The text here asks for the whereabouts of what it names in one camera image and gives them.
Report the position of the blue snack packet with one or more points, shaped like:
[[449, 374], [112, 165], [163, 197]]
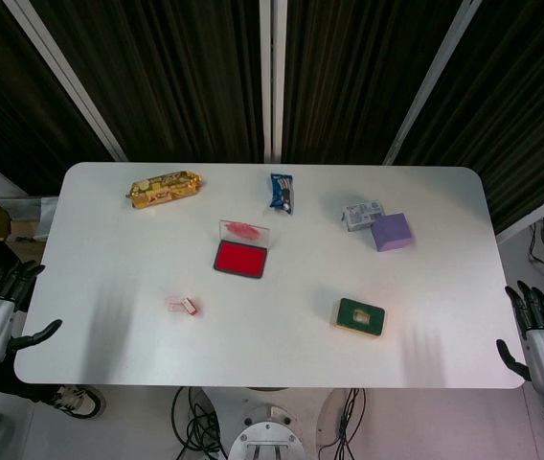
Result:
[[282, 192]]

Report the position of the red box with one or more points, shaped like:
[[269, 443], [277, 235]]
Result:
[[241, 258]]

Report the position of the black white sneaker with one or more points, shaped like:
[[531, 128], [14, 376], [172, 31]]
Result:
[[78, 401]]

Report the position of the dark pleated curtain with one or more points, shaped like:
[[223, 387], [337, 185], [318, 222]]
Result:
[[166, 76], [516, 105], [8, 105], [358, 76]]

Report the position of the gold snack package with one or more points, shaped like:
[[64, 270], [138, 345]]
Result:
[[164, 189]]

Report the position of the green gold box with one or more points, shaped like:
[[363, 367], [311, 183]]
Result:
[[359, 317]]

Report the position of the purple cube box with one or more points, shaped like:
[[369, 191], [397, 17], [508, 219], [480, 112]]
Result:
[[392, 233]]

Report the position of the brown cardboard box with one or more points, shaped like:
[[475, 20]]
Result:
[[1, 220]]

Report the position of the grey round robot base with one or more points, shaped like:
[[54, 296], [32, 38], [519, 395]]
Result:
[[266, 438]]

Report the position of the white frame post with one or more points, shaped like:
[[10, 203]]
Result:
[[430, 86], [273, 81], [66, 79]]

